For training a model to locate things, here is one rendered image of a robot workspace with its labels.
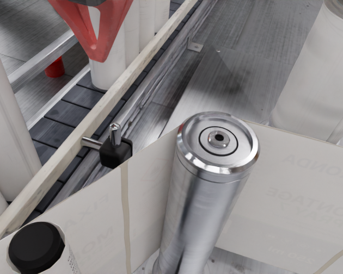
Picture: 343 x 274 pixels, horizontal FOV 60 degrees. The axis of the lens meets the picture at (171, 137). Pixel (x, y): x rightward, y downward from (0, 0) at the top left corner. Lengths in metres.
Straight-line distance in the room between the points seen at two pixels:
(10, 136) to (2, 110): 0.03
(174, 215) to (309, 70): 0.21
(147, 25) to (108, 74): 0.12
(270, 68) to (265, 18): 0.32
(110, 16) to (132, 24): 0.22
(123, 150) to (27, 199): 0.10
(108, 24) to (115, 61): 0.18
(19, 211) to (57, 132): 0.13
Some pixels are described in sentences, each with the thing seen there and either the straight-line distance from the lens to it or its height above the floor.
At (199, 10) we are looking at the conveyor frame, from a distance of 0.71.
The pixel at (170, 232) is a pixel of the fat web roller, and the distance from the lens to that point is 0.19.
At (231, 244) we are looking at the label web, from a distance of 0.26.
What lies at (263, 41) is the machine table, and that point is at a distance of 0.74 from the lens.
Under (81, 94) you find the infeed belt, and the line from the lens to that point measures 0.45.
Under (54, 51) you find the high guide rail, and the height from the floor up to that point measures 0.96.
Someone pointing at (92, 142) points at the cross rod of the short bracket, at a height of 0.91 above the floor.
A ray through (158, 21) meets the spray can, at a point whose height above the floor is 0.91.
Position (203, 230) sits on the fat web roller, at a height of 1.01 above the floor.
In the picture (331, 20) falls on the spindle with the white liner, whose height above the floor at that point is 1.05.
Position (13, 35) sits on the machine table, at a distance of 0.72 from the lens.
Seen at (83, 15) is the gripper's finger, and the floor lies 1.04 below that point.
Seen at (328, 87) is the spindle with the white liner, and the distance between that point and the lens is 0.32.
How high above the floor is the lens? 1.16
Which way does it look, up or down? 47 degrees down
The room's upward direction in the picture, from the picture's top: 8 degrees clockwise
